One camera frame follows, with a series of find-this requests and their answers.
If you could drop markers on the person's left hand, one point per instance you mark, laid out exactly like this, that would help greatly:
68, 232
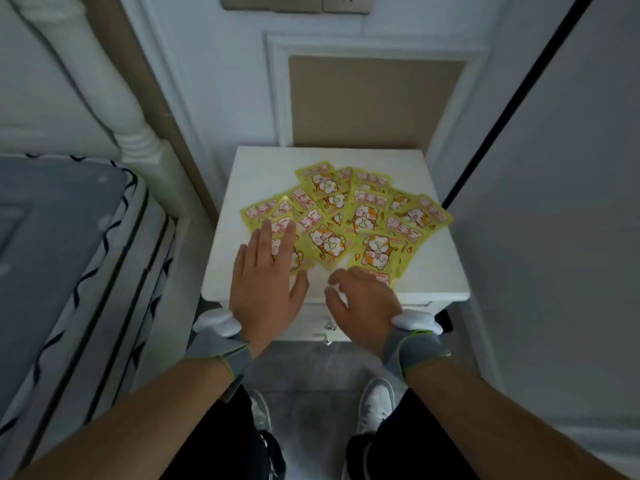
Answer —
265, 289

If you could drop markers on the person's right hand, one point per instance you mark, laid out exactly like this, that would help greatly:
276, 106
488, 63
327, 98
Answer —
367, 309

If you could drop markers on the pile of yellow cat packets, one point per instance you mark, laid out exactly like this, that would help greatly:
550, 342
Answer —
367, 217

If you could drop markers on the person's left forearm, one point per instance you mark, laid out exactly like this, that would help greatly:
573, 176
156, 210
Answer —
125, 434

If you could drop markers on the person's right forearm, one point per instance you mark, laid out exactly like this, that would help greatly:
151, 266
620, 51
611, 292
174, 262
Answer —
500, 429

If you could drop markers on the person's right white shoe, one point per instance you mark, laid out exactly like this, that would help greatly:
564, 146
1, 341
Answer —
375, 404

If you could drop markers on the person's white shoe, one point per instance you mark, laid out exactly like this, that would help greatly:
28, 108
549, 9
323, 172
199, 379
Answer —
260, 409
375, 404

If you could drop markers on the person's left white shoe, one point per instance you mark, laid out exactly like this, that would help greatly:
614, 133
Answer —
260, 409

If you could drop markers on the person's black trousers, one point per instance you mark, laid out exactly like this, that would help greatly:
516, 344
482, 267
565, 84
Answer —
220, 444

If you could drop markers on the white wrist tracker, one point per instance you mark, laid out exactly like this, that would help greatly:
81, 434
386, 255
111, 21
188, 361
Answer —
217, 322
417, 320

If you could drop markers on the grey wristband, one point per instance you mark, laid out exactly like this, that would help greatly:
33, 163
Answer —
220, 349
415, 352

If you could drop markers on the white bedside table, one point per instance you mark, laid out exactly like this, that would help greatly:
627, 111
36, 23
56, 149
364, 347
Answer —
260, 169

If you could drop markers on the grey mattress with striped edge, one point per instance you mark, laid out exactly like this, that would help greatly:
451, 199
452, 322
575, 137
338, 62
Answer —
50, 219

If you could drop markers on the white wardrobe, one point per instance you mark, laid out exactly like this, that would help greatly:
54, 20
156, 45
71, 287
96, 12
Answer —
575, 194

